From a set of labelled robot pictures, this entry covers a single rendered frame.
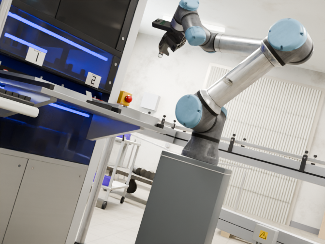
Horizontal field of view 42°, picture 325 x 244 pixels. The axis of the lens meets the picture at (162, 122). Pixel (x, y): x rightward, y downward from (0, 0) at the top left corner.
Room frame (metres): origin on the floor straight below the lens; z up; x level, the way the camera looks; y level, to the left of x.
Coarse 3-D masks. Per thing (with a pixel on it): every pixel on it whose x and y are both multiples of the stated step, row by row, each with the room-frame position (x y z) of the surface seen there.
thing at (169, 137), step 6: (132, 108) 2.54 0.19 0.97; (162, 120) 2.71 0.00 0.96; (138, 132) 2.58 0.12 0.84; (144, 132) 2.62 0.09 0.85; (150, 132) 2.66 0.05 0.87; (156, 132) 2.70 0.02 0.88; (168, 132) 2.79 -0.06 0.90; (174, 132) 2.83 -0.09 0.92; (156, 138) 2.82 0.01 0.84; (162, 138) 2.76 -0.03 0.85; (168, 138) 2.80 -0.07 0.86
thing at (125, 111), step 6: (102, 102) 1.84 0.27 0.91; (120, 108) 1.78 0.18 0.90; (126, 108) 1.80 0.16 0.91; (126, 114) 1.81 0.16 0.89; (132, 114) 1.83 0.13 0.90; (138, 114) 1.86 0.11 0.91; (144, 114) 1.89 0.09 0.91; (138, 120) 1.87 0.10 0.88; (144, 120) 1.90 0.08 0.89; (150, 120) 1.92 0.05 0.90; (156, 120) 1.95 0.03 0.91; (156, 126) 1.96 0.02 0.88
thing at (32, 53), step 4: (32, 48) 1.83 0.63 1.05; (28, 52) 1.82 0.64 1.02; (32, 52) 1.84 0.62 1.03; (36, 52) 1.85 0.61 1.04; (40, 52) 1.86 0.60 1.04; (28, 56) 1.83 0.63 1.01; (32, 56) 1.84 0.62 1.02; (36, 56) 1.85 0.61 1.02; (40, 56) 1.87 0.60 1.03; (44, 56) 1.88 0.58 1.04; (28, 60) 1.83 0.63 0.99; (32, 60) 1.85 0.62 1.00; (40, 60) 1.87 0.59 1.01; (40, 64) 1.88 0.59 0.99
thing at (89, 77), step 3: (90, 75) 2.09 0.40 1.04; (93, 75) 2.10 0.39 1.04; (96, 75) 2.12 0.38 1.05; (87, 78) 2.08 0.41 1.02; (90, 78) 2.10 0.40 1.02; (93, 78) 2.11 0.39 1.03; (96, 78) 2.12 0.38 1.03; (99, 78) 2.13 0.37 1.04; (87, 81) 2.08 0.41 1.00; (90, 81) 2.10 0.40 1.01; (93, 81) 2.11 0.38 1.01; (96, 81) 2.13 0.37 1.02; (99, 81) 2.14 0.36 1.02; (90, 84) 2.10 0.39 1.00; (96, 84) 2.13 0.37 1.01; (96, 87) 2.13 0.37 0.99
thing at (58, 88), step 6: (0, 72) 1.75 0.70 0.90; (6, 72) 1.73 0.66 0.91; (12, 72) 1.70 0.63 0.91; (30, 78) 1.60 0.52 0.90; (36, 78) 1.59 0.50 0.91; (54, 84) 1.65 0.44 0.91; (54, 90) 1.66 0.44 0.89; (60, 90) 1.68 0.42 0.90; (66, 90) 1.70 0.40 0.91; (72, 96) 1.72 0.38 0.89; (78, 96) 1.75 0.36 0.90; (84, 96) 1.77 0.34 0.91
